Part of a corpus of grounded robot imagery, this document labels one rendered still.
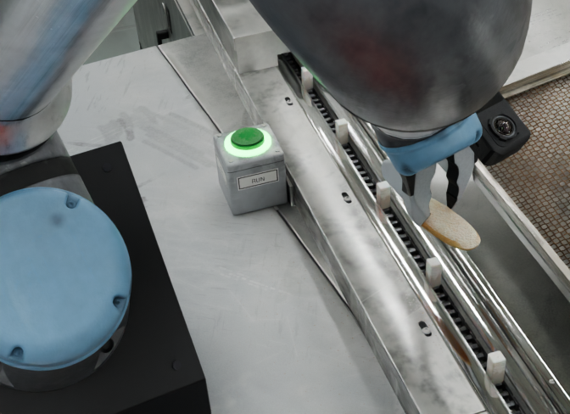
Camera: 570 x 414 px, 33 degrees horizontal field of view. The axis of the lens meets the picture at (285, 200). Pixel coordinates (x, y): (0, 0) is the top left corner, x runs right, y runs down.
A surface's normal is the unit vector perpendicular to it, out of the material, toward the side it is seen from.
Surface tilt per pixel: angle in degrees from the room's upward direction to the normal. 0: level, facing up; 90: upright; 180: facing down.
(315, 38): 113
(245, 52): 90
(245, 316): 0
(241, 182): 90
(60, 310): 52
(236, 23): 0
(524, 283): 0
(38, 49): 119
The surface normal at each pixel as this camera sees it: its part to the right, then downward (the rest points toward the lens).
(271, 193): 0.29, 0.58
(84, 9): 0.11, 0.95
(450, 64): 0.29, 0.81
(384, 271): -0.06, -0.78
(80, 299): 0.31, -0.07
